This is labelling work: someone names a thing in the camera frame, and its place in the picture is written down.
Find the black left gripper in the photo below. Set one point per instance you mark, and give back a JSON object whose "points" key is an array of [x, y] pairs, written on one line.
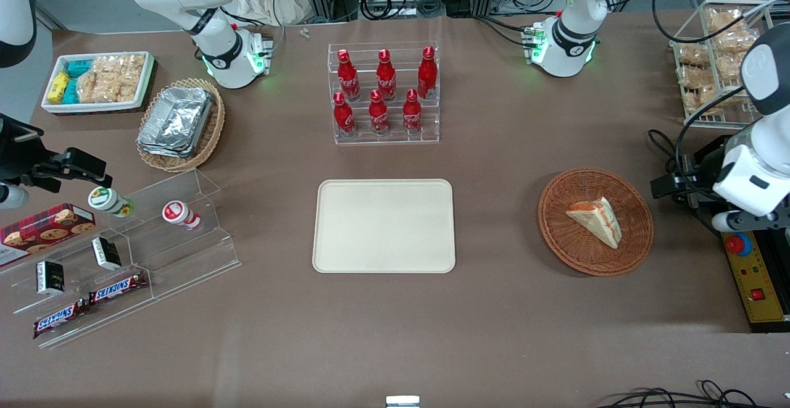
{"points": [[705, 165]]}

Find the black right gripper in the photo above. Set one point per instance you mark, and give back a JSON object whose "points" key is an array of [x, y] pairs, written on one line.
{"points": [[17, 154]]}

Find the plastic-wrapped triangle sandwich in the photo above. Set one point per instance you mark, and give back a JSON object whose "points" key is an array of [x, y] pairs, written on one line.
{"points": [[595, 220]]}

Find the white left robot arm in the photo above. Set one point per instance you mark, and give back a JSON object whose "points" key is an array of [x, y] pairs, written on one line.
{"points": [[574, 31]]}

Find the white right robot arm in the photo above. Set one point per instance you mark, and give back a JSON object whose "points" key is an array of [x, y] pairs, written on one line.
{"points": [[216, 50]]}

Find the white rectangular snack tray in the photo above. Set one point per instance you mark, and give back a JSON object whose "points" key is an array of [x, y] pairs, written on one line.
{"points": [[55, 107]]}

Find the brown round wicker basket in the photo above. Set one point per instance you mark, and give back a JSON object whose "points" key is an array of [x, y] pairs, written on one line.
{"points": [[561, 235]]}

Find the light oval wicker basket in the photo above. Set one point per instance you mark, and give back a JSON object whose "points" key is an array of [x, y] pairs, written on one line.
{"points": [[213, 130]]}

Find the beige rectangular tray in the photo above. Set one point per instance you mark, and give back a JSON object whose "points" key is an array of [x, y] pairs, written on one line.
{"points": [[382, 226]]}

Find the green-capped yogurt bottle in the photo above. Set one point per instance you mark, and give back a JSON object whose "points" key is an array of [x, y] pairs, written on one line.
{"points": [[108, 201]]}

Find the red plaid cookie box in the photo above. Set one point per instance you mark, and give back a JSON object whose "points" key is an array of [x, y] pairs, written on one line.
{"points": [[43, 229]]}

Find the teal small snack box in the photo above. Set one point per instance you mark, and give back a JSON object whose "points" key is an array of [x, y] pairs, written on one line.
{"points": [[71, 92], [79, 67]]}

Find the small black white box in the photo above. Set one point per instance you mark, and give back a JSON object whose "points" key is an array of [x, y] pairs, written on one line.
{"points": [[50, 278], [106, 253]]}

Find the red emergency stop button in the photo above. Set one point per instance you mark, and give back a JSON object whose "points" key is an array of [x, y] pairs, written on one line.
{"points": [[737, 244]]}

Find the clear bag of puffed snacks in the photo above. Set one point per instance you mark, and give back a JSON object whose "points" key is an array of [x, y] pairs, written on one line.
{"points": [[697, 78], [723, 19], [692, 55], [703, 99], [733, 42]]}

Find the yellow small snack box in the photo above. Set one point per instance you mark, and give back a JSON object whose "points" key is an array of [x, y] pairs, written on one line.
{"points": [[58, 87]]}

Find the bag of rice crackers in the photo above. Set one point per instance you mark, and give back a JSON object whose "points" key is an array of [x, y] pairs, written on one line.
{"points": [[111, 78]]}

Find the stack of foil containers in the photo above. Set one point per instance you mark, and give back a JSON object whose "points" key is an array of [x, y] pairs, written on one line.
{"points": [[176, 121]]}

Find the red-capped yogurt bottle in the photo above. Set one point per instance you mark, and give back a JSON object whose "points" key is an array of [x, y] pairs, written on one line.
{"points": [[180, 215]]}

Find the Snickers chocolate bar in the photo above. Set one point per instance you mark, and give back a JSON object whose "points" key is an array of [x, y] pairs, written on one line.
{"points": [[117, 287], [60, 320]]}

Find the clear acrylic stepped shelf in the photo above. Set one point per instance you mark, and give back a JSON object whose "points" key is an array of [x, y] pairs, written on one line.
{"points": [[185, 253]]}

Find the yellow control box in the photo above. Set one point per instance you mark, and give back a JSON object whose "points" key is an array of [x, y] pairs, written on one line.
{"points": [[756, 291]]}

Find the red cola bottle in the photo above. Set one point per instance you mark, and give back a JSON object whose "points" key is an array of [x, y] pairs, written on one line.
{"points": [[386, 78], [348, 78], [427, 74], [378, 116], [344, 118], [411, 116]]}

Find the clear acrylic bottle rack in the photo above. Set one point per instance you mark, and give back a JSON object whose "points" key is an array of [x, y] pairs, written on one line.
{"points": [[386, 139]]}

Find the silver device at table edge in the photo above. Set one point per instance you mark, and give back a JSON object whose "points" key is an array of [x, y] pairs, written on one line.
{"points": [[402, 402]]}

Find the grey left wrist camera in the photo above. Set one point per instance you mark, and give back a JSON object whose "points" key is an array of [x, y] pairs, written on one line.
{"points": [[734, 221]]}

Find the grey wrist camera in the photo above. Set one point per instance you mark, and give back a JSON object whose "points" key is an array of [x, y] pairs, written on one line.
{"points": [[11, 196], [734, 221]]}

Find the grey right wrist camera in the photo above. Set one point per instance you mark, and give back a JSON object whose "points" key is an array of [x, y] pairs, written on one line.
{"points": [[11, 196]]}

